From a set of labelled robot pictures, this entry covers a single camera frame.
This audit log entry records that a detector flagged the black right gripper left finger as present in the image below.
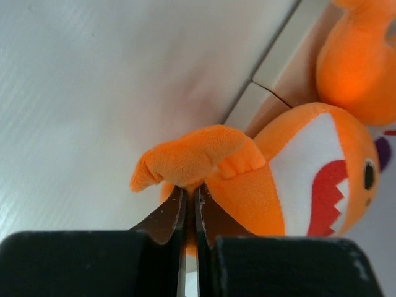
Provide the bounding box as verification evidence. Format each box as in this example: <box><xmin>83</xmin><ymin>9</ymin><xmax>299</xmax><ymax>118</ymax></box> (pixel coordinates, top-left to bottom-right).
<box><xmin>1</xmin><ymin>188</ymin><xmax>187</xmax><ymax>296</ymax></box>

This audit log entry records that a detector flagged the cream two-tier folding shelf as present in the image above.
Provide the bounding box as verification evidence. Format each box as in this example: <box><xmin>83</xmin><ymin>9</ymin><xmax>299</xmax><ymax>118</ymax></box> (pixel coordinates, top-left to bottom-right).
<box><xmin>225</xmin><ymin>1</ymin><xmax>342</xmax><ymax>137</ymax></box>

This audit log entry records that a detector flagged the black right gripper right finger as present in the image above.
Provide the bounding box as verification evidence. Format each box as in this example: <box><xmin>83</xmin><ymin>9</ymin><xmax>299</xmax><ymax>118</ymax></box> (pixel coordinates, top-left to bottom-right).
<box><xmin>195</xmin><ymin>185</ymin><xmax>383</xmax><ymax>296</ymax></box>

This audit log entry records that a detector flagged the orange plush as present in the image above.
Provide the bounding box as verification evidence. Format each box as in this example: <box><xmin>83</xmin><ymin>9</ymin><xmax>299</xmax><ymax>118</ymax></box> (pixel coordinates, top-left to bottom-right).
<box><xmin>130</xmin><ymin>102</ymin><xmax>392</xmax><ymax>237</ymax></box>
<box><xmin>316</xmin><ymin>0</ymin><xmax>395</xmax><ymax>127</ymax></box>

